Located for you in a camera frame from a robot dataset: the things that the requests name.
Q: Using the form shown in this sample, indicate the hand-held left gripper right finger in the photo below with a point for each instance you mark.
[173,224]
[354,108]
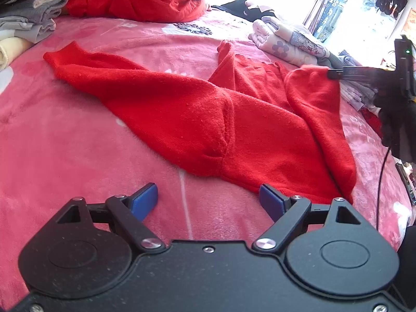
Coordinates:
[269,201]

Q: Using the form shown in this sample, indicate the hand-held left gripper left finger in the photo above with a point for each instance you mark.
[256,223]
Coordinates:
[145,199]

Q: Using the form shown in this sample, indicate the red sweater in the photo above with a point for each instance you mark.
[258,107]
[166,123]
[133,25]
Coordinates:
[208,120]

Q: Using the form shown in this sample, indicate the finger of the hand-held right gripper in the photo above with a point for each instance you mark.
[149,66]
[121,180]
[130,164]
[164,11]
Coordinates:
[357,72]

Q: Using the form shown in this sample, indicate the person's right hand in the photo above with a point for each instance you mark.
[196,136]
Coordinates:
[397,120]

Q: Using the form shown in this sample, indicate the wall banner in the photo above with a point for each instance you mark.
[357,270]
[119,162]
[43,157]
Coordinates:
[331,3]

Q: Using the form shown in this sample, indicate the grey folded garment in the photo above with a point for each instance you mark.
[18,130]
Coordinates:
[29,22]

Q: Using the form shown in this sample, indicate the floral folded pajamas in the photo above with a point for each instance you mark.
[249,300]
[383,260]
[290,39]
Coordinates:
[282,39]

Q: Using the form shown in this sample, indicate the cream folded garment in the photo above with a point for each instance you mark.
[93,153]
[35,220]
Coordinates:
[13,50]

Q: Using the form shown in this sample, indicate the pink floral blanket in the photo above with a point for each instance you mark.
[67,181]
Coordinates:
[65,136]

